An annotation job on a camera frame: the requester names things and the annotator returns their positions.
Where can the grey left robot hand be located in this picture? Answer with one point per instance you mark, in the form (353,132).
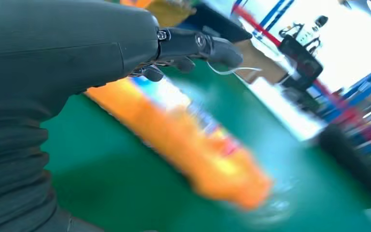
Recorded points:
(60,48)

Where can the dark blue tablet case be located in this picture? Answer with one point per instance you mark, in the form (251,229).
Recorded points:
(217,24)

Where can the brown cardboard box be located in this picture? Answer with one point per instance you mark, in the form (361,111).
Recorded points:
(259,57)

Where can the flat white box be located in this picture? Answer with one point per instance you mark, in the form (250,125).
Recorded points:
(284,109)

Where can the black remote controller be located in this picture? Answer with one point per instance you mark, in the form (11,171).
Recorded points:
(300,60)

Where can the black zip carrying case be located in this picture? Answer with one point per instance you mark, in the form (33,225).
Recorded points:
(358,163)

